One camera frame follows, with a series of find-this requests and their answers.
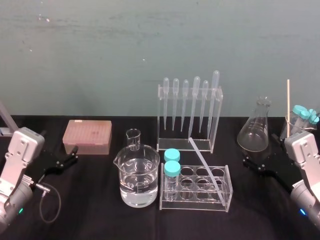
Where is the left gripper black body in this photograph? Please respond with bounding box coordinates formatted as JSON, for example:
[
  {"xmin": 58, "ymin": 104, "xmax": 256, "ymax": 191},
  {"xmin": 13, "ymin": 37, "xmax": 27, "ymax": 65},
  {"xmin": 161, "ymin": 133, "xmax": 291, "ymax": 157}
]
[{"xmin": 26, "ymin": 147, "xmax": 60, "ymax": 185}]

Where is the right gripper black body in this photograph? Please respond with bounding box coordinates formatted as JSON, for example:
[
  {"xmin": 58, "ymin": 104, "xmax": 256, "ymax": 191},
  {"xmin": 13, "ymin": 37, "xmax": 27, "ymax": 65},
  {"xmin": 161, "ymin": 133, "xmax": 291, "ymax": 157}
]
[{"xmin": 264, "ymin": 149, "xmax": 302, "ymax": 192}]

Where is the clear glass stirring rod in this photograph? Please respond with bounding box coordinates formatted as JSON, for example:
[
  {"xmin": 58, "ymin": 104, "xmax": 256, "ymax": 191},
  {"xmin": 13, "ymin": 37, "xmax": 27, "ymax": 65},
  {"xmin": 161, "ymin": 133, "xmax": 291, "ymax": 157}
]
[{"xmin": 187, "ymin": 137, "xmax": 226, "ymax": 207}]

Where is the glass beaker holding tubes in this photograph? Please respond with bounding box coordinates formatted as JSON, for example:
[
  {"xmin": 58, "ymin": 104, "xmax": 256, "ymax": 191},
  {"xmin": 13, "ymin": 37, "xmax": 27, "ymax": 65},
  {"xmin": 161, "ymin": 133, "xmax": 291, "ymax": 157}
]
[{"xmin": 279, "ymin": 114, "xmax": 320, "ymax": 141}]

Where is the clear glass conical flask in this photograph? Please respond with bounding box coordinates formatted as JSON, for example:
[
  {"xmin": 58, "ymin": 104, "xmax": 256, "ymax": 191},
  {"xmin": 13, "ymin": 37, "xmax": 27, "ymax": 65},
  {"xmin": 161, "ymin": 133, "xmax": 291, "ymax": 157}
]
[{"xmin": 236, "ymin": 95, "xmax": 273, "ymax": 153}]

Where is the pink pipette tip box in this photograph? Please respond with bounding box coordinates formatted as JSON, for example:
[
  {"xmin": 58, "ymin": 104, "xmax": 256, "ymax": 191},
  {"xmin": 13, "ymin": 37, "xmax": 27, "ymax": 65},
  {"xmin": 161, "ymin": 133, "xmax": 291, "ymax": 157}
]
[{"xmin": 62, "ymin": 119, "xmax": 113, "ymax": 155}]

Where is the clear acrylic tube rack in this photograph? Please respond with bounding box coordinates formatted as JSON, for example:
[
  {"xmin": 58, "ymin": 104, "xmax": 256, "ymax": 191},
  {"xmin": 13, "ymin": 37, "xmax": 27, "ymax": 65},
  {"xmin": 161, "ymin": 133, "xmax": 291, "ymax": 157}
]
[{"xmin": 158, "ymin": 162, "xmax": 234, "ymax": 213}]

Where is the teal capped clear tube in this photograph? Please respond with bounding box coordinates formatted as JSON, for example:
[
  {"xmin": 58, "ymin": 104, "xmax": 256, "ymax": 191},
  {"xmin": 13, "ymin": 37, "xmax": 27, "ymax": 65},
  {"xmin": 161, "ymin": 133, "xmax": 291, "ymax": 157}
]
[
  {"xmin": 300, "ymin": 110, "xmax": 314, "ymax": 129},
  {"xmin": 307, "ymin": 108, "xmax": 320, "ymax": 126},
  {"xmin": 292, "ymin": 104, "xmax": 310, "ymax": 131},
  {"xmin": 163, "ymin": 148, "xmax": 182, "ymax": 164},
  {"xmin": 163, "ymin": 160, "xmax": 182, "ymax": 201}
]

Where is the thin wooden stick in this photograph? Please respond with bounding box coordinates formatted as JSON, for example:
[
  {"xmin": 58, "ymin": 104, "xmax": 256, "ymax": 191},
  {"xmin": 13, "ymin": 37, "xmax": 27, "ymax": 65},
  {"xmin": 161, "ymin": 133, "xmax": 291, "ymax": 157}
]
[{"xmin": 286, "ymin": 79, "xmax": 292, "ymax": 139}]

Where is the black table cloth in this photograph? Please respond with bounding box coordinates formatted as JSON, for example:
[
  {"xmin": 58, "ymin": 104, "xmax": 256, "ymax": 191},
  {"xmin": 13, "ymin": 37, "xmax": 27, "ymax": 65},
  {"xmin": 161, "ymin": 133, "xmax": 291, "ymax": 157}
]
[{"xmin": 0, "ymin": 114, "xmax": 320, "ymax": 240}]

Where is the small empty glass beaker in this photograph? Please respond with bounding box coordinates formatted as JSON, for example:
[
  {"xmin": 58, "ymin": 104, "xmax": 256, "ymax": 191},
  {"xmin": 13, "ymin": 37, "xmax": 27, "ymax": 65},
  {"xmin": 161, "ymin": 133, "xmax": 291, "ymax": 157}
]
[{"xmin": 125, "ymin": 128, "xmax": 144, "ymax": 151}]

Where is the large glass beaker with water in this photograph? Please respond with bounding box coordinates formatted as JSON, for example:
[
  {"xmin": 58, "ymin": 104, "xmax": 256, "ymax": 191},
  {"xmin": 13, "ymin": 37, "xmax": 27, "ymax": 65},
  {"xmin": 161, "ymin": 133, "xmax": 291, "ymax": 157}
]
[{"xmin": 112, "ymin": 144, "xmax": 161, "ymax": 208}]

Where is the clear acrylic pipette stand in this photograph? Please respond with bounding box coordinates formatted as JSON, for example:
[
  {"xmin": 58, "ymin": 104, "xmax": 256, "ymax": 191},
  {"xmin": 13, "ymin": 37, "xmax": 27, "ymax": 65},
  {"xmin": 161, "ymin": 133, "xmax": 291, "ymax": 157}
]
[{"xmin": 156, "ymin": 83, "xmax": 224, "ymax": 154}]

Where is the long clear plastic transfer pipette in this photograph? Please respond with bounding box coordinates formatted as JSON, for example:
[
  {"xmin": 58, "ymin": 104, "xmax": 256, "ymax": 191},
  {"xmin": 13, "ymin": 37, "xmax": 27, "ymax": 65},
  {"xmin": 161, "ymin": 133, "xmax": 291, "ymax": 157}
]
[{"xmin": 207, "ymin": 70, "xmax": 221, "ymax": 141}]

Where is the thin dark gripper cable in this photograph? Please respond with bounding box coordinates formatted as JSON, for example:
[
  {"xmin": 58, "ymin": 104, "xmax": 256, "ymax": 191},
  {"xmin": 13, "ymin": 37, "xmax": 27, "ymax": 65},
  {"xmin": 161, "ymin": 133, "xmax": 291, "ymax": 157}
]
[{"xmin": 32, "ymin": 172, "xmax": 62, "ymax": 224}]

